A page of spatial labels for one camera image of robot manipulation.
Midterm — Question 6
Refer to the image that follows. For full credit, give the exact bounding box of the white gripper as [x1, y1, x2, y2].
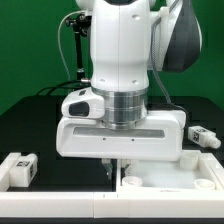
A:
[56, 88, 186, 179]

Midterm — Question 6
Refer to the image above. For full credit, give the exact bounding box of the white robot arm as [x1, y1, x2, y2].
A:
[56, 0, 202, 165]

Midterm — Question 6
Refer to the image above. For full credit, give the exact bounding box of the white U-shaped obstacle fence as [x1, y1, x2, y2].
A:
[0, 153, 224, 218]

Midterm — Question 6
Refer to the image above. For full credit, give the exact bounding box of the black cables bundle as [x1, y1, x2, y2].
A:
[35, 79, 92, 97]

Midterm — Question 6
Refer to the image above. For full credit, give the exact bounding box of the black camera stand pole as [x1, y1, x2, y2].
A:
[65, 14, 92, 83]

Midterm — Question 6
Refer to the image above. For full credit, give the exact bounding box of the grey cable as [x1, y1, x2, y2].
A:
[57, 10, 84, 96]

